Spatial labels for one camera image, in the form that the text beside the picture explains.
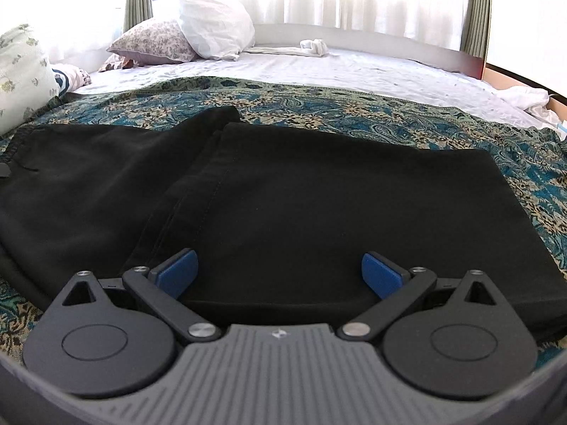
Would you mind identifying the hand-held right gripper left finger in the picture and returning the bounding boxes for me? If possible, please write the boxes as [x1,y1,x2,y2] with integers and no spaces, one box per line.
[61,249,222,345]

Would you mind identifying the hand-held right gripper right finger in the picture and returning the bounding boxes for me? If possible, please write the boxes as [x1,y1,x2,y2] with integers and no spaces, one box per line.
[338,251,506,345]

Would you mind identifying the black pants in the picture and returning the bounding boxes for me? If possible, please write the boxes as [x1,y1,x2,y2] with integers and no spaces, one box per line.
[0,105,567,342]

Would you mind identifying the blue paisley blanket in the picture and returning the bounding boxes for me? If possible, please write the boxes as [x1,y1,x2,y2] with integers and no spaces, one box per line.
[0,74,567,366]

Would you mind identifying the white bed sheet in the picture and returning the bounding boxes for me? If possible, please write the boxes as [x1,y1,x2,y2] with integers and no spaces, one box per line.
[70,43,556,130]

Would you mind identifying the pink patterned cloth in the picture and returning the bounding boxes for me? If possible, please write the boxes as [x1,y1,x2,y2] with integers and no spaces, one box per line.
[50,63,93,95]

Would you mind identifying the purple floral pillow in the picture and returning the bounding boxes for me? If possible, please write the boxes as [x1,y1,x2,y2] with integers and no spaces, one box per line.
[105,19,201,66]

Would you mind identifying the grey bed headboard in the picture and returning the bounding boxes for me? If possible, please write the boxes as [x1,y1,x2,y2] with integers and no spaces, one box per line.
[252,23,484,81]

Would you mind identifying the crumpled white cloth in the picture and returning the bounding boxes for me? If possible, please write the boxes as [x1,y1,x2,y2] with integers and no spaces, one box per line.
[500,85,562,117]

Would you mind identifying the small white cloth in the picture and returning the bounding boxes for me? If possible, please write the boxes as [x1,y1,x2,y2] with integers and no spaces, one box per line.
[243,38,329,59]

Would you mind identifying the white pillow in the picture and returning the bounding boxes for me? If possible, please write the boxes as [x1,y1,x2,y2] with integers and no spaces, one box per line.
[177,0,258,62]

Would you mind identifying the white floral duvet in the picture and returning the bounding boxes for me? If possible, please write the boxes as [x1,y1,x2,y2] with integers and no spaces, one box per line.
[0,23,61,137]

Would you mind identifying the wooden bed frame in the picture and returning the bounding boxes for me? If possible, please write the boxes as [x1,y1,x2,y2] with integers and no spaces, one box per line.
[482,63,567,100]

